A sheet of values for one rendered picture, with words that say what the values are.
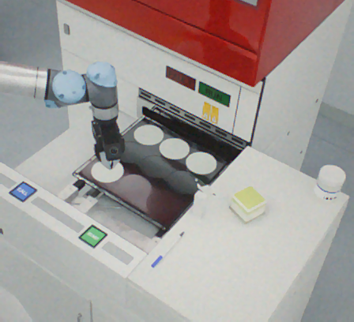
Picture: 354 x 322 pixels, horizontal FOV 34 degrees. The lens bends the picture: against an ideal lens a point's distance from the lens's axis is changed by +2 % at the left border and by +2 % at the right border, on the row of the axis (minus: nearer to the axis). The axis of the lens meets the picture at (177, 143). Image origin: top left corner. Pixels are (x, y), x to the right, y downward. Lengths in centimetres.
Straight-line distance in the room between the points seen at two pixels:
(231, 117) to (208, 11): 38
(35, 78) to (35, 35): 271
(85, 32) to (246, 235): 93
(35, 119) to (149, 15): 176
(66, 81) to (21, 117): 207
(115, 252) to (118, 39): 76
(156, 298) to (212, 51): 70
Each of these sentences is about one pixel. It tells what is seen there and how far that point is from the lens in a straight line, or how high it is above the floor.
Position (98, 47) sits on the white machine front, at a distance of 206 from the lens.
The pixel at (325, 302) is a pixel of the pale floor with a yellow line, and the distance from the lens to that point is 273.
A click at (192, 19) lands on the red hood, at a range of 166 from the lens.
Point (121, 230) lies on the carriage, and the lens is 170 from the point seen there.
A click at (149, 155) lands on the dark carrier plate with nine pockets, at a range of 187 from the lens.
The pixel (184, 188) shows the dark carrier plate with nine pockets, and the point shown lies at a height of 90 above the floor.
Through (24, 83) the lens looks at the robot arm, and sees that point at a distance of 138.
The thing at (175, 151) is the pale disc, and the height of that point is 90.
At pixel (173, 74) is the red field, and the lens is 188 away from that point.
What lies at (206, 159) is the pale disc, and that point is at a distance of 188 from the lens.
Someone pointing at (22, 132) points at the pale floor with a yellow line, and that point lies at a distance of 333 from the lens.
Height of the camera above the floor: 222
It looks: 44 degrees down
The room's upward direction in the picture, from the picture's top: 5 degrees clockwise
